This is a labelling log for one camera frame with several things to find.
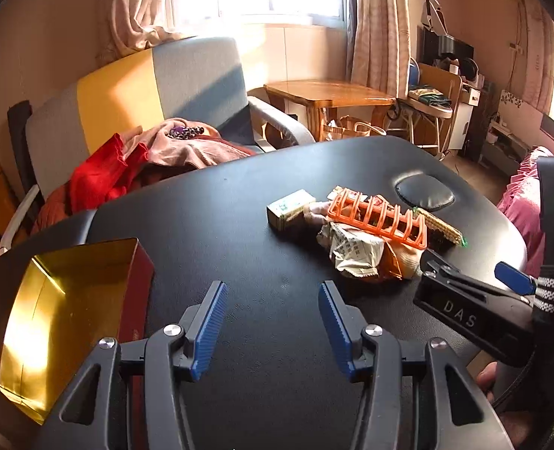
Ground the person's right hand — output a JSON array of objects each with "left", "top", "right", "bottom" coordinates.
[{"left": 475, "top": 362, "right": 541, "bottom": 447}]

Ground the peach snack packet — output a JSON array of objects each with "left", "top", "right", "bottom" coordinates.
[{"left": 302, "top": 201, "right": 334, "bottom": 226}]

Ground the red box with gold lining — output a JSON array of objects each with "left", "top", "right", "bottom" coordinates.
[{"left": 0, "top": 238, "right": 156, "bottom": 427}]

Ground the black monitor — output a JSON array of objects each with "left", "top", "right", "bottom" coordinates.
[{"left": 422, "top": 28, "right": 475, "bottom": 76}]

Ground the brown sachet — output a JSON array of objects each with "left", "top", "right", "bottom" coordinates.
[{"left": 377, "top": 244, "right": 423, "bottom": 283}]

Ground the orange plastic rack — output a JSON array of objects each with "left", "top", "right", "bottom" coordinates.
[{"left": 326, "top": 186, "right": 428, "bottom": 250}]

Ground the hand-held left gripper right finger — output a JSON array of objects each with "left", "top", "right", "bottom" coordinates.
[{"left": 318, "top": 280, "right": 514, "bottom": 450}]

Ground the black chair back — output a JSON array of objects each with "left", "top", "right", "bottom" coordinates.
[{"left": 7, "top": 100, "right": 34, "bottom": 198}]

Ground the wooden chair with cushion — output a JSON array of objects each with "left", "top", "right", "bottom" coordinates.
[{"left": 399, "top": 58, "right": 465, "bottom": 155}]

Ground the white wrapper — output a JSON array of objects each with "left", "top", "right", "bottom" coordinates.
[{"left": 321, "top": 222, "right": 390, "bottom": 278}]

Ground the beige patterned curtain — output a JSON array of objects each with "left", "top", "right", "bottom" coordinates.
[
  {"left": 349, "top": 0, "right": 411, "bottom": 99},
  {"left": 100, "top": 0, "right": 198, "bottom": 57}
]

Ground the rust brown cloth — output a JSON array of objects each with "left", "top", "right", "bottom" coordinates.
[{"left": 30, "top": 175, "right": 95, "bottom": 236}]

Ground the grey and yellow armchair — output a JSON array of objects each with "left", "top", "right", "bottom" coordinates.
[{"left": 0, "top": 36, "right": 316, "bottom": 256}]

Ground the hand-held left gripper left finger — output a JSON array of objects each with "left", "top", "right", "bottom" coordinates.
[{"left": 36, "top": 280, "right": 228, "bottom": 450}]

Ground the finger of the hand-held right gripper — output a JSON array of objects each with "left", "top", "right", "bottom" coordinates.
[
  {"left": 494, "top": 262, "right": 539, "bottom": 297},
  {"left": 420, "top": 248, "right": 533, "bottom": 308}
]

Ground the red garment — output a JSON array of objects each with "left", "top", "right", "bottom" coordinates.
[{"left": 68, "top": 133, "right": 150, "bottom": 214}]

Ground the green edged cracker packet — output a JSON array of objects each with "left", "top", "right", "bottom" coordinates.
[{"left": 413, "top": 206, "right": 465, "bottom": 248}]

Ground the beige tote bag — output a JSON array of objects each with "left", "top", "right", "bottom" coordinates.
[{"left": 321, "top": 115, "right": 385, "bottom": 142}]

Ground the wooden side table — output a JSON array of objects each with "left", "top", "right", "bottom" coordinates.
[{"left": 263, "top": 79, "right": 397, "bottom": 144}]

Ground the black oval cushion plug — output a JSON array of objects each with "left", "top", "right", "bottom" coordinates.
[{"left": 394, "top": 173, "right": 456, "bottom": 211}]

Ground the small green and white box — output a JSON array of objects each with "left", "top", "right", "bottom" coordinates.
[{"left": 266, "top": 189, "right": 316, "bottom": 231}]

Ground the dark bead string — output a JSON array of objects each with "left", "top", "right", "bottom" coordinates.
[{"left": 165, "top": 124, "right": 205, "bottom": 140}]

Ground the pink cloth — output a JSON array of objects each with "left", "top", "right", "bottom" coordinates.
[{"left": 496, "top": 147, "right": 546, "bottom": 273}]

